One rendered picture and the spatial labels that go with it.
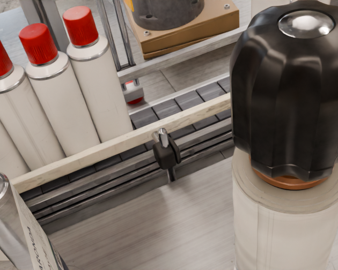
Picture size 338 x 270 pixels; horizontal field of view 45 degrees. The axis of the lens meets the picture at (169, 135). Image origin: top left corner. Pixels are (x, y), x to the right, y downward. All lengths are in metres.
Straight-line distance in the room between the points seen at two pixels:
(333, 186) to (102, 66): 0.31
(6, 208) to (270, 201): 0.20
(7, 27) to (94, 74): 0.62
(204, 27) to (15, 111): 0.45
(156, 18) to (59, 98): 0.37
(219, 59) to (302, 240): 0.54
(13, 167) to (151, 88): 0.31
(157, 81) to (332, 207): 0.53
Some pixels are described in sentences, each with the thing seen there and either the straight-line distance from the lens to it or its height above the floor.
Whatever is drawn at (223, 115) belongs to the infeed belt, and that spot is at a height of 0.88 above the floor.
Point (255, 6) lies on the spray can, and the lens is 0.59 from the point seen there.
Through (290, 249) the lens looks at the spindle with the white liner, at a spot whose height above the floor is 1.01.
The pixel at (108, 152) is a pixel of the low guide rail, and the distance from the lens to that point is 0.56.
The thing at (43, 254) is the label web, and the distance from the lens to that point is 0.34.
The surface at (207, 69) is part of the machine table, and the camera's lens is 0.79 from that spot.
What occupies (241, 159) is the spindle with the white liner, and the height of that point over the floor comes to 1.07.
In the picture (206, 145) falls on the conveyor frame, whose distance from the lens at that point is 0.61.
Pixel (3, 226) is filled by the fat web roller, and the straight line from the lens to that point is 0.36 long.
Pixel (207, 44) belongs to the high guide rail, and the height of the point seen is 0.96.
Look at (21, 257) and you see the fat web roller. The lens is 0.40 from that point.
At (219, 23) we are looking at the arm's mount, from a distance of 0.85.
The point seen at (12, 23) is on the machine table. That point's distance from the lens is 1.12.
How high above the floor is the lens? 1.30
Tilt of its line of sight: 45 degrees down
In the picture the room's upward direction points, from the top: 11 degrees counter-clockwise
